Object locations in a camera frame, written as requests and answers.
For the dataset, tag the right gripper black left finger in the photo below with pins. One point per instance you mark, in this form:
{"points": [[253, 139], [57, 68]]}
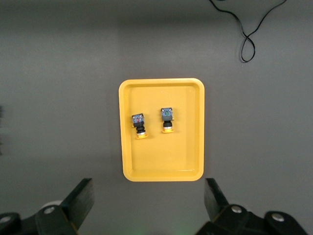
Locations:
{"points": [[73, 208]]}

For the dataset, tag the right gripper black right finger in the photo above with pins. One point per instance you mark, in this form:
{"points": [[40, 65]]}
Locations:
{"points": [[220, 215]]}

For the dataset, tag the yellow push button switch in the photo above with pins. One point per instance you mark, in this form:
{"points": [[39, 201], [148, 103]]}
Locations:
{"points": [[139, 121], [167, 116]]}

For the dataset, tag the yellow plastic tray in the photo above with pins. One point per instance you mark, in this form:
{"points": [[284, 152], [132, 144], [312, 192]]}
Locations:
{"points": [[171, 156]]}

